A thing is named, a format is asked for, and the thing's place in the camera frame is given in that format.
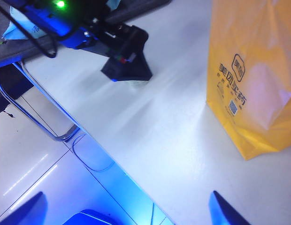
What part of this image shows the yellow printed paper bag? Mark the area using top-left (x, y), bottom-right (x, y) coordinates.
top-left (206, 0), bottom-right (291, 161)

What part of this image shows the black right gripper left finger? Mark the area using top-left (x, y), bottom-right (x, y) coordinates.
top-left (0, 191), bottom-right (48, 225)

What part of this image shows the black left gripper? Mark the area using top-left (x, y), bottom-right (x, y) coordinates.
top-left (84, 18), bottom-right (153, 83)

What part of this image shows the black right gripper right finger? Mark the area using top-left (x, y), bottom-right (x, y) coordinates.
top-left (208, 190), bottom-right (245, 225)

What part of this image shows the chrome tube frame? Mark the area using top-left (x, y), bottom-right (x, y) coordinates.
top-left (0, 62), bottom-right (81, 143)

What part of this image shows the dark grey felt mat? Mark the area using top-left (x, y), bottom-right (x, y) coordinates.
top-left (0, 0), bottom-right (172, 69)

